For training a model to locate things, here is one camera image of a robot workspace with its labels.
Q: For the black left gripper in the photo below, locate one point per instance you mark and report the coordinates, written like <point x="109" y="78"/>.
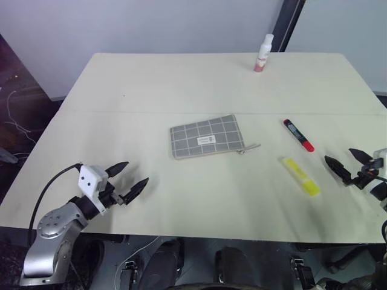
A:
<point x="108" y="195"/>

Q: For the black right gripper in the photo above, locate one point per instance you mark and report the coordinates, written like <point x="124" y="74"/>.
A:
<point x="367" y="174"/>

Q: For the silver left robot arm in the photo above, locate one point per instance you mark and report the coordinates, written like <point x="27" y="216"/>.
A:
<point x="50" y="232"/>

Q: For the grey checked pencil pouch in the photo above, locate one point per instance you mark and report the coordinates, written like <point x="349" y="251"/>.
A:
<point x="205" y="136"/>

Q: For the yellow highlighter pen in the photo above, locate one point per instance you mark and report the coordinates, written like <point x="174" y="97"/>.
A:
<point x="300" y="176"/>

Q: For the red and black marker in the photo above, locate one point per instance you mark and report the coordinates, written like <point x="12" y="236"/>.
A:
<point x="297" y="134"/>

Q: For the dark rounded shape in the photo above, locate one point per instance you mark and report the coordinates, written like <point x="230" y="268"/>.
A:
<point x="232" y="264"/>
<point x="163" y="262"/>

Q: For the black block with white label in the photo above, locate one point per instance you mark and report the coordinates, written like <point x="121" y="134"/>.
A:
<point x="128" y="272"/>
<point x="302" y="272"/>

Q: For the dark chair base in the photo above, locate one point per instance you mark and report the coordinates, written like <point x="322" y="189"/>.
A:
<point x="347" y="256"/>

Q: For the white and pink bottle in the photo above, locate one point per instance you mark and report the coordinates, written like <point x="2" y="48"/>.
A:
<point x="263" y="54"/>

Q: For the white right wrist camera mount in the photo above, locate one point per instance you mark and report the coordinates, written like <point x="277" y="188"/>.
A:
<point x="381" y="154"/>

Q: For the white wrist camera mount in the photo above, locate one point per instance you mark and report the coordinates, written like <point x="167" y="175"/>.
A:
<point x="89" y="181"/>
<point x="381" y="154"/>

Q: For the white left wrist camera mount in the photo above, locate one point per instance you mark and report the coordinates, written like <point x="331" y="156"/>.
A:
<point x="89" y="181"/>

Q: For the dark vertical post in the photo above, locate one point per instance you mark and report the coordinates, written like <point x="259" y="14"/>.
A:
<point x="287" y="24"/>

